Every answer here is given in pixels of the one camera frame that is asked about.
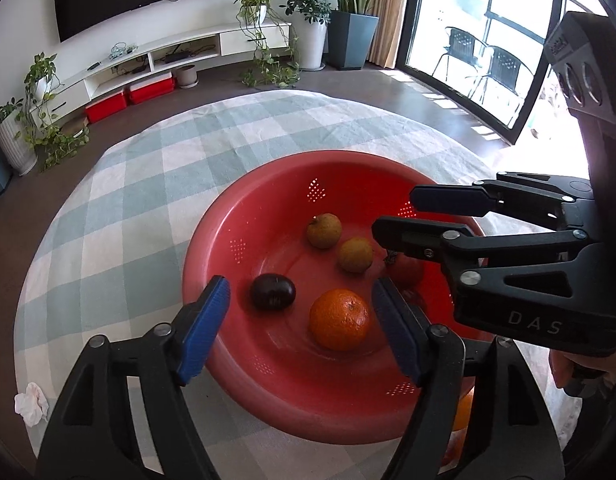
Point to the red plastic basin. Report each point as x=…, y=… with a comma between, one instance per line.
x=288, y=385

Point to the beige curtain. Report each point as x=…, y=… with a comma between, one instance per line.
x=390, y=10

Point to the dark purple plum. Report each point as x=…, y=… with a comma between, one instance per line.
x=273, y=291

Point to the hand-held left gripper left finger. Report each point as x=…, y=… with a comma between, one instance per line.
x=203, y=330

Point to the red storage box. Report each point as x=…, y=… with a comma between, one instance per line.
x=106, y=106
x=151, y=89

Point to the tall white plant pot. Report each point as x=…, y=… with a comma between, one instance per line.
x=310, y=42

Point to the crumpled white tissue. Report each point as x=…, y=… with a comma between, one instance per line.
x=32, y=402

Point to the white ribbed plant pot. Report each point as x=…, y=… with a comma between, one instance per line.
x=15, y=145

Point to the small grey empty pot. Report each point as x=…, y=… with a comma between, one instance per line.
x=186, y=76

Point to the person's right hand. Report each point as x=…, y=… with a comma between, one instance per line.
x=560, y=367

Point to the checked tablecloth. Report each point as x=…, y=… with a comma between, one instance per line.
x=138, y=185

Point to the black set-top box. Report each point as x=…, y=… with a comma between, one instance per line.
x=178, y=56

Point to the dark blue tapered pot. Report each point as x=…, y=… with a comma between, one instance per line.
x=353, y=40

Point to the orange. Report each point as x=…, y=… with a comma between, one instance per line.
x=339, y=319
x=461, y=410

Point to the red tomato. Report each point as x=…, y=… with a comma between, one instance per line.
x=405, y=271

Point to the small green plant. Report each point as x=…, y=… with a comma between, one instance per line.
x=8, y=110

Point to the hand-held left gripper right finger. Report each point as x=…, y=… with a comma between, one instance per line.
x=395, y=330

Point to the black sliding door frame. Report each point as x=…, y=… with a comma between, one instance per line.
x=530, y=95

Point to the white television cabinet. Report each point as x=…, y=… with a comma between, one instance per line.
x=238, y=42

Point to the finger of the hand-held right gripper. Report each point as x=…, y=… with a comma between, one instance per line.
x=412, y=234
x=447, y=199

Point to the black balcony chair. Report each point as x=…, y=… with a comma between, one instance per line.
x=460, y=47
x=502, y=75

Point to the small white pothos pot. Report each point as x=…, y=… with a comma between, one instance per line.
x=40, y=87
x=262, y=12

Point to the bushy schefflera plant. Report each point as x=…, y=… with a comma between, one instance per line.
x=305, y=2

